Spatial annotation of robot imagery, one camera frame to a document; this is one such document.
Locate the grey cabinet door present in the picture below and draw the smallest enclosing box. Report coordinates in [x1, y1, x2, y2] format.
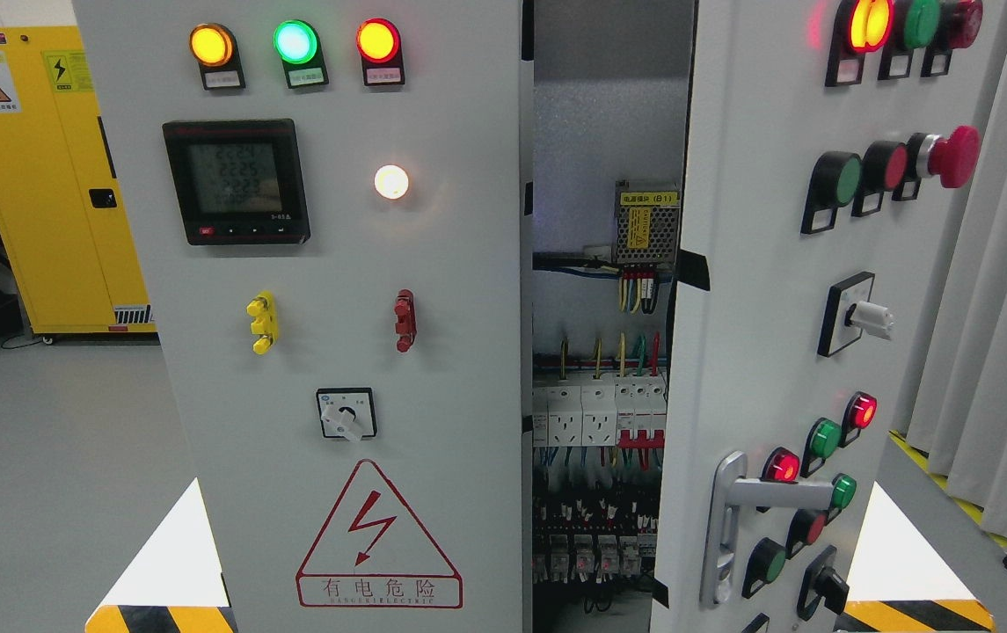
[74, 1, 529, 632]
[649, 1, 1007, 632]

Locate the red indicator lamp left door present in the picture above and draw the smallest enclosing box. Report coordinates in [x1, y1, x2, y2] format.
[357, 18, 405, 87]

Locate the green indicator lamp left door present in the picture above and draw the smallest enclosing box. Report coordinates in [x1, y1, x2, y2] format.
[273, 19, 329, 89]

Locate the yellow indicator lamp left door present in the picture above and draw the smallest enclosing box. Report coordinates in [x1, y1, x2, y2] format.
[189, 23, 245, 90]

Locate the white socket breaker row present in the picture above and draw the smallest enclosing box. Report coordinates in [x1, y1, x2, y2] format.
[532, 372, 668, 449]

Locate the white indicator lamp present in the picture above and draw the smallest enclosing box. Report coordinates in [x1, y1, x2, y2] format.
[373, 164, 410, 200]

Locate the metal mesh power supply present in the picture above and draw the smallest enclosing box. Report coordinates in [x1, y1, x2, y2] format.
[613, 179, 682, 267]

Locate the relay terminal row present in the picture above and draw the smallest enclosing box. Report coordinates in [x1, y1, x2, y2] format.
[530, 485, 660, 585]

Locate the red electric hazard sticker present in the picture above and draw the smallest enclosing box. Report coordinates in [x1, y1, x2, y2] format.
[296, 458, 463, 609]

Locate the black digital power meter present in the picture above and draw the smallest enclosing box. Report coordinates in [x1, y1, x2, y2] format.
[163, 119, 310, 247]

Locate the red emergency stop button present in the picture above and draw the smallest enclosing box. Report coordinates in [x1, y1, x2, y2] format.
[892, 125, 981, 201]

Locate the yellow safety cabinet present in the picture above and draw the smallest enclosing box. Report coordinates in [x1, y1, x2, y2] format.
[0, 25, 155, 337]

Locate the red terminal post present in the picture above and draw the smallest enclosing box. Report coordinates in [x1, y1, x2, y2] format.
[393, 288, 416, 353]

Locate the rotary selector switch left door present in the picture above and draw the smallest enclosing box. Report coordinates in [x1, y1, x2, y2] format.
[315, 386, 377, 442]

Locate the yellow terminal post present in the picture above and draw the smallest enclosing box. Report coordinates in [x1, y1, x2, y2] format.
[246, 291, 281, 355]

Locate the silver door handle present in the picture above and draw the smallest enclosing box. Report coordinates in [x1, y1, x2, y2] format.
[700, 450, 834, 610]

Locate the white rotary switch right door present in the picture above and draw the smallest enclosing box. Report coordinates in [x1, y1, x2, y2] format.
[817, 271, 894, 357]

